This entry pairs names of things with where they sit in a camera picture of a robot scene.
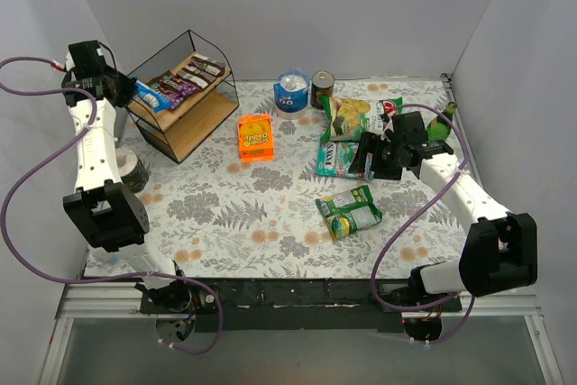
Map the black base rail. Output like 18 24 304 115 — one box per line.
139 274 465 336

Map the blue wafer bar wrapper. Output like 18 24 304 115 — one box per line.
135 80 171 113

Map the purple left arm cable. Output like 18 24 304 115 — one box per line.
0 56 223 356

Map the orange candy box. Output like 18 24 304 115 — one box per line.
237 114 275 162

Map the blue monster tissue roll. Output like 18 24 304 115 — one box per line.
273 69 310 120

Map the dark patterned tissue roll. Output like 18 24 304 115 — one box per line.
116 147 150 194

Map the Chuba cassava chips bag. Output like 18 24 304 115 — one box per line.
320 96 403 143

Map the green glass bottle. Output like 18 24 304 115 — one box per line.
426 102 458 141

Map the purple M&M's candy bag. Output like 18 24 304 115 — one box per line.
159 86 195 110

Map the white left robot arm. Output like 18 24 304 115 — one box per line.
61 40 182 296

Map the brown chocolate bar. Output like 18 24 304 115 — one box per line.
177 68 216 90
189 53 226 78

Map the floral table mat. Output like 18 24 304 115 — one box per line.
83 78 501 280

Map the brown M&M's candy bag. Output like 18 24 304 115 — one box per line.
148 71 199 94

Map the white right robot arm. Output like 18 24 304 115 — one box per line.
350 105 537 312

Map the teal Fox's candy bag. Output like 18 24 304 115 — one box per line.
316 142 374 180

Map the wire and wood shelf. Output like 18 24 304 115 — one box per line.
114 30 241 165

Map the dark tin can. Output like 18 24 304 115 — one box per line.
310 71 334 110

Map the green Spring candy bag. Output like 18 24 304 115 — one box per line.
315 185 382 241

